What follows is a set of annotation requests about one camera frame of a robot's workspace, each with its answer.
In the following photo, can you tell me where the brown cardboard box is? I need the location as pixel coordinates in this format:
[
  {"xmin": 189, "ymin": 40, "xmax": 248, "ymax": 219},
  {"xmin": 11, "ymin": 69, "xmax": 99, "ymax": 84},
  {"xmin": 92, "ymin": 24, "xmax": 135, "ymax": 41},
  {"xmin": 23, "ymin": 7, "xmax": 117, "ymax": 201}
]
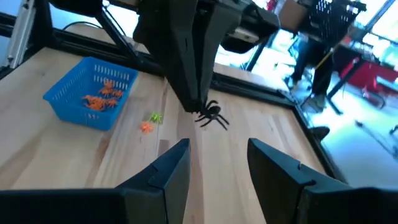
[{"xmin": 278, "ymin": 0, "xmax": 308, "ymax": 32}]

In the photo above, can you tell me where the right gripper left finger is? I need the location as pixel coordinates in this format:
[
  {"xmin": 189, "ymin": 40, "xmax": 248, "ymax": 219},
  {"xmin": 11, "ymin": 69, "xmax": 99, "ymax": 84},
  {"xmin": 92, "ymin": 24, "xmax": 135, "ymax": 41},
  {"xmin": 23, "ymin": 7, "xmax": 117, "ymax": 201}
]
[{"xmin": 0, "ymin": 138, "xmax": 192, "ymax": 224}]

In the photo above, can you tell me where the green plastic spider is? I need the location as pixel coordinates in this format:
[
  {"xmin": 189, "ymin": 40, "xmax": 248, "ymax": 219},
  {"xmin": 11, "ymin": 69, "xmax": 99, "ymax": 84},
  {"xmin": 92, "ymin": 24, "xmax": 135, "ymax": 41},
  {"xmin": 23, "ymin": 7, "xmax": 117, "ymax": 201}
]
[{"xmin": 149, "ymin": 111, "xmax": 164, "ymax": 124}]

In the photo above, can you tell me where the person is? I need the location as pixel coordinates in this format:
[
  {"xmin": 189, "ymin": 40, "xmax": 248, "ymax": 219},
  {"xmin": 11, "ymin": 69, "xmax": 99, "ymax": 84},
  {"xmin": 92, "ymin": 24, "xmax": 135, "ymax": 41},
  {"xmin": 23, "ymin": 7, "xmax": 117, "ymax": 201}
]
[{"xmin": 287, "ymin": 37, "xmax": 335, "ymax": 113}]

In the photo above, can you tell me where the black plastic spider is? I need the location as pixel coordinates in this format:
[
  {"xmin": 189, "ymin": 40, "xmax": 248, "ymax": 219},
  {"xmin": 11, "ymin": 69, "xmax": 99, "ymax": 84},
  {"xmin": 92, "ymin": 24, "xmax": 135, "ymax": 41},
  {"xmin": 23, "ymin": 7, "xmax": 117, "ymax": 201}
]
[{"xmin": 194, "ymin": 99, "xmax": 230, "ymax": 131}]

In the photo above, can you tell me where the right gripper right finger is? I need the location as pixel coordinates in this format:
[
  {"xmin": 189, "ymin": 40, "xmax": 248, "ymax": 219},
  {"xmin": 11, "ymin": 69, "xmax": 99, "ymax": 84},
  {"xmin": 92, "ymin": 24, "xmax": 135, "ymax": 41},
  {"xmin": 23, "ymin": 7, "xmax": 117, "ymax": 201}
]
[{"xmin": 247, "ymin": 138, "xmax": 398, "ymax": 224}]

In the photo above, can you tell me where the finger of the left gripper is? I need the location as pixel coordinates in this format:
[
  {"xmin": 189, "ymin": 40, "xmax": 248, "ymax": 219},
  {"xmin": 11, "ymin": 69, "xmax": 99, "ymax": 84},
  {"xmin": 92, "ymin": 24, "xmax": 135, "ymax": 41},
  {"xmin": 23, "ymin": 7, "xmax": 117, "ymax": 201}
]
[
  {"xmin": 132, "ymin": 0, "xmax": 201, "ymax": 113},
  {"xmin": 198, "ymin": 0, "xmax": 246, "ymax": 108}
]

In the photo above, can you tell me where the red cabinet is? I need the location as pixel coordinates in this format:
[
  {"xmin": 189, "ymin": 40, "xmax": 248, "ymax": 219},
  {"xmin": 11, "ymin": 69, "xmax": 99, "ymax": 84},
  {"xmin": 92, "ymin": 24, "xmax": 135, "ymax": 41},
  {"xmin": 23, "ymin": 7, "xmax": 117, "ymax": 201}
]
[{"xmin": 338, "ymin": 57, "xmax": 398, "ymax": 94}]

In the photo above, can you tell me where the black tripod stand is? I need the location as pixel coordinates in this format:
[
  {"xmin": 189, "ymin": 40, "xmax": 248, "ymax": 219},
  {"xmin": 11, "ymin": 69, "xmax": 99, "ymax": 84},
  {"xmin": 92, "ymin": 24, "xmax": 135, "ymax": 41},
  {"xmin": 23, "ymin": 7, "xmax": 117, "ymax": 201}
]
[{"xmin": 354, "ymin": 119, "xmax": 398, "ymax": 153}]

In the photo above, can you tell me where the silver aluminium post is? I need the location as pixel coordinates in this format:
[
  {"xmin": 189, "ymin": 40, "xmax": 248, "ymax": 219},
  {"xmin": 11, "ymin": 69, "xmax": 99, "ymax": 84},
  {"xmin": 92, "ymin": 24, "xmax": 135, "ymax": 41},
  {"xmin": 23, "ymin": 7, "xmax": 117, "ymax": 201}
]
[{"xmin": 6, "ymin": 0, "xmax": 35, "ymax": 68}]

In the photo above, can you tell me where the blue plastic basket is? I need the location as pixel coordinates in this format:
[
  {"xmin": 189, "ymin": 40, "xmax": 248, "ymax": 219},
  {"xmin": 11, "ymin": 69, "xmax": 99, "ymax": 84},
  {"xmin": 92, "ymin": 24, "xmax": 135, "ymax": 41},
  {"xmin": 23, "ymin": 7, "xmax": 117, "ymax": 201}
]
[{"xmin": 42, "ymin": 56, "xmax": 139, "ymax": 131}]

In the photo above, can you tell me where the dark grey desk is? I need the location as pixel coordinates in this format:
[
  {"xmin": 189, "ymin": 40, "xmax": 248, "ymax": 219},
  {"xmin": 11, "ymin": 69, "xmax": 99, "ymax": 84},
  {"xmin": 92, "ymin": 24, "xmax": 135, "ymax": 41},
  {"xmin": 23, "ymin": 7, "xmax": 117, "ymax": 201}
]
[{"xmin": 219, "ymin": 2, "xmax": 282, "ymax": 72}]

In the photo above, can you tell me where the black plastic crate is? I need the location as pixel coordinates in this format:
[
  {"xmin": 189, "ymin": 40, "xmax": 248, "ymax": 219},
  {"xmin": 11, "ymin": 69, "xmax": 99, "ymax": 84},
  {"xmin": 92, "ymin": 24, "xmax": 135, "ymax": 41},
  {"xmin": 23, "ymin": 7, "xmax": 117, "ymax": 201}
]
[{"xmin": 307, "ymin": 0, "xmax": 368, "ymax": 40}]

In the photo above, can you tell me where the black aluminium table frame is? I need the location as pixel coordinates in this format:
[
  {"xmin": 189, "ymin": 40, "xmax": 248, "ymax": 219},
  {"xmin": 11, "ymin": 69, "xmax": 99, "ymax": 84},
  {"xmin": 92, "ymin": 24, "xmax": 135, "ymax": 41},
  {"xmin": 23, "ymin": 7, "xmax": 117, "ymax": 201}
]
[{"xmin": 0, "ymin": 0, "xmax": 348, "ymax": 184}]

